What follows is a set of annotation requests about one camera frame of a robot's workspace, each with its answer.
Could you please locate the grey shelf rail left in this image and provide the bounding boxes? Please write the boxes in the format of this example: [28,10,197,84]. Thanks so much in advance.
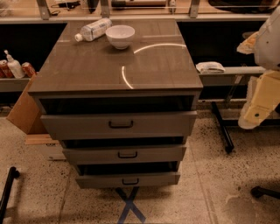
[0,78,30,93]

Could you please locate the black chair base right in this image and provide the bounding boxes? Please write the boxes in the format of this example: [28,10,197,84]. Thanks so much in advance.
[250,186,280,200]

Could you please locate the white ceramic bowl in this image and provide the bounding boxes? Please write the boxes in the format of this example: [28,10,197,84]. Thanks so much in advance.
[106,25,135,50]

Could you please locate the grey drawer cabinet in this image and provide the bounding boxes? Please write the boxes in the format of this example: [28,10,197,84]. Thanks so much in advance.
[29,20,203,176]

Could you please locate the grey shelf rail right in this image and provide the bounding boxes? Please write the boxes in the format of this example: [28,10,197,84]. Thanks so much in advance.
[199,66,265,87]

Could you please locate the grey top drawer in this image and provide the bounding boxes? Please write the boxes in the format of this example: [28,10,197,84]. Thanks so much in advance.
[41,111,197,140]

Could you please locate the folded white cloth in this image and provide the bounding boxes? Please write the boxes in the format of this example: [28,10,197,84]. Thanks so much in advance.
[196,61,225,74]

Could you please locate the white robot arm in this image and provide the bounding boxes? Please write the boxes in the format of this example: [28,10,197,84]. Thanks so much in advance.
[237,6,280,130]

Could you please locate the blue tape cross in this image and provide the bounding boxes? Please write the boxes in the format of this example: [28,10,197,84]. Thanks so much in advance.
[115,186,146,224]

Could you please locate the red soda can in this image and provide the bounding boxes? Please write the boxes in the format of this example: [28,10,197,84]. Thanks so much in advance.
[22,62,36,77]
[0,59,13,78]

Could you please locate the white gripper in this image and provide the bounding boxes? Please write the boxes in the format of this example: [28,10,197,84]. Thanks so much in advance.
[238,70,280,130]

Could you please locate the red soda can left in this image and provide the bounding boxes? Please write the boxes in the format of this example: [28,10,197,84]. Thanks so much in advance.
[0,59,13,78]

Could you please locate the black table leg frame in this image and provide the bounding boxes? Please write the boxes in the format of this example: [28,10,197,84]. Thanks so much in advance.
[211,101,280,154]

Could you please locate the white pump bottle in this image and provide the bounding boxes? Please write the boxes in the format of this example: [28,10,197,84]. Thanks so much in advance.
[4,50,25,79]

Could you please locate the black chair leg left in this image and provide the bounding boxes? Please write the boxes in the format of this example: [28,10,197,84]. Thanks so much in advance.
[0,166,20,224]

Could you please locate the brown cardboard box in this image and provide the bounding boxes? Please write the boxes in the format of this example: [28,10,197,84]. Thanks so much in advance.
[6,76,47,135]

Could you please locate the grey shelf rail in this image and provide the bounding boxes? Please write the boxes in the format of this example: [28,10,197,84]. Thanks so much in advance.
[199,66,265,87]
[0,78,30,93]

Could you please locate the clear plastic water bottle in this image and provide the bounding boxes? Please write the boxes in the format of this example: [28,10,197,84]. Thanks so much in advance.
[74,17,112,42]

